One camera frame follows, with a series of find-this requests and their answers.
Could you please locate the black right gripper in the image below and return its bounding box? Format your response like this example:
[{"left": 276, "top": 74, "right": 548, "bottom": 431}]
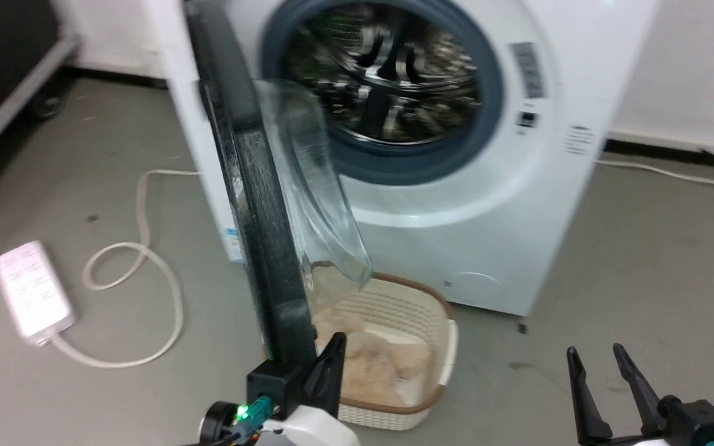
[{"left": 566, "top": 343, "right": 714, "bottom": 446}]

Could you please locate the cream laundry basket brown rim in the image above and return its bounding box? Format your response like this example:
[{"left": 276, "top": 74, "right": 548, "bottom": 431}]
[{"left": 309, "top": 273, "right": 459, "bottom": 432}]

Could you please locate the steel washing machine drum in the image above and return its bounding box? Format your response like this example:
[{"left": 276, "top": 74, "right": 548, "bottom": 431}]
[{"left": 286, "top": 2, "right": 482, "bottom": 145}]

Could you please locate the white power strip cable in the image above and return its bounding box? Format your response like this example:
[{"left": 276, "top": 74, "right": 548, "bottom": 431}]
[{"left": 50, "top": 169, "right": 203, "bottom": 370}]

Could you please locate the white front-load washing machine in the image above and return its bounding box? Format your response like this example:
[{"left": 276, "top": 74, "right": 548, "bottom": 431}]
[{"left": 146, "top": 0, "right": 661, "bottom": 318}]

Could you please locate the white power strip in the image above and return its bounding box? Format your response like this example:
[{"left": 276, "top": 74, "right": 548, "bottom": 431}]
[{"left": 0, "top": 240, "right": 78, "bottom": 346}]

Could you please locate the black washing machine glass door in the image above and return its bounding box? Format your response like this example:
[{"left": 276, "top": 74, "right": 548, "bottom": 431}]
[{"left": 183, "top": 0, "right": 374, "bottom": 367}]

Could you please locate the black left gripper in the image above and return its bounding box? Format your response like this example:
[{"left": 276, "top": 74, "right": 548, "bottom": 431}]
[{"left": 246, "top": 333, "right": 347, "bottom": 418}]

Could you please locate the thin white floor cable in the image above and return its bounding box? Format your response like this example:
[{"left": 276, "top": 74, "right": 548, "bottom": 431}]
[{"left": 595, "top": 159, "right": 714, "bottom": 192}]

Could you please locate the blue energy sticker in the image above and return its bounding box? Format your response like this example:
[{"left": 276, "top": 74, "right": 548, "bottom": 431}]
[{"left": 223, "top": 227, "right": 244, "bottom": 265}]

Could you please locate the black caster wheel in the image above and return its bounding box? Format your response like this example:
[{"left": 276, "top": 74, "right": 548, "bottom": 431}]
[{"left": 27, "top": 93, "right": 67, "bottom": 121}]

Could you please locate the grey label sticker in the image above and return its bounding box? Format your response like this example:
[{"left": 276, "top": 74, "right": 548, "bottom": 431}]
[{"left": 510, "top": 42, "right": 547, "bottom": 100}]

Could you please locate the beige fluffy cloth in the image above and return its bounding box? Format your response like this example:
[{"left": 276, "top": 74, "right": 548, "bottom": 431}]
[{"left": 312, "top": 308, "right": 433, "bottom": 408}]

